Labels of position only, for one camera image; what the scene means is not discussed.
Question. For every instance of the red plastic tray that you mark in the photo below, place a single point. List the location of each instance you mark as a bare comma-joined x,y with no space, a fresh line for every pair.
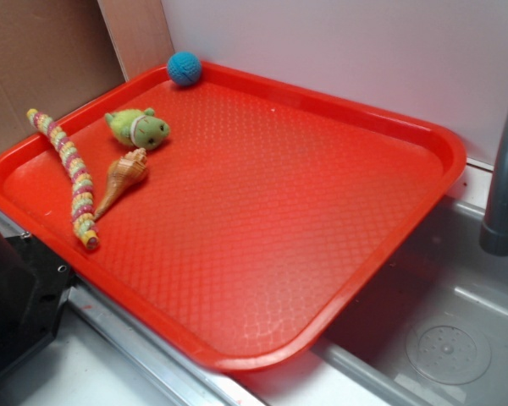
263,215

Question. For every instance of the orange conch seashell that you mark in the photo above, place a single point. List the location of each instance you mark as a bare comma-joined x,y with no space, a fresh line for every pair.
124,173

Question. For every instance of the green plush turtle toy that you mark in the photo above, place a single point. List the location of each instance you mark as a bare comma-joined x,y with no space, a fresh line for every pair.
137,128

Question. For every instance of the blue crocheted ball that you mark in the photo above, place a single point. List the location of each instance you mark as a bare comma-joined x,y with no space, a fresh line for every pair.
184,68

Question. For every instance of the grey toy sink basin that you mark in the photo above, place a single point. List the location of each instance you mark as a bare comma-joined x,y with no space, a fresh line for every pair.
431,328

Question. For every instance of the brown cardboard panel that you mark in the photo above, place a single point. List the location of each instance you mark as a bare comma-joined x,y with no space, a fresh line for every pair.
59,55

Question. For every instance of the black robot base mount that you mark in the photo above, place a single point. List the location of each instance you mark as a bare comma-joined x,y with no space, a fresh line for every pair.
33,284

